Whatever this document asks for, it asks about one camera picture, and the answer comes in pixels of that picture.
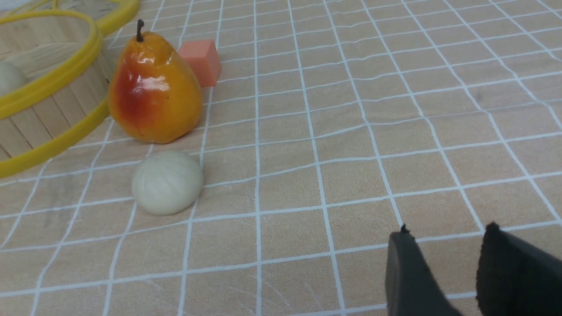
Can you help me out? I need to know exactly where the bamboo steamer tray yellow rim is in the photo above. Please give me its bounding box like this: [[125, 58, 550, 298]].
[[1, 10, 115, 178]]

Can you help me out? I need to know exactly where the orange pink cube block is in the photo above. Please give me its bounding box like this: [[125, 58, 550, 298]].
[[178, 39, 222, 87]]

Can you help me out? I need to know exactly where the white steamed bun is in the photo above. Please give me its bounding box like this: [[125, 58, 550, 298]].
[[0, 61, 28, 97], [131, 151, 204, 216]]

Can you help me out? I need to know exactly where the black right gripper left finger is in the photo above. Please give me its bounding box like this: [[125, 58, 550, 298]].
[[385, 225, 461, 316]]

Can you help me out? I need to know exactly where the bamboo steamer lid yellow rim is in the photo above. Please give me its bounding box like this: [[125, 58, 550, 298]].
[[1, 0, 141, 36]]

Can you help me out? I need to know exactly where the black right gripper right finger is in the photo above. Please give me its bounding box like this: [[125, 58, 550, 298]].
[[476, 222, 562, 316]]

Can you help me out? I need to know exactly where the orange yellow toy pear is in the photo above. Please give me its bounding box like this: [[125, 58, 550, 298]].
[[107, 19, 204, 144]]

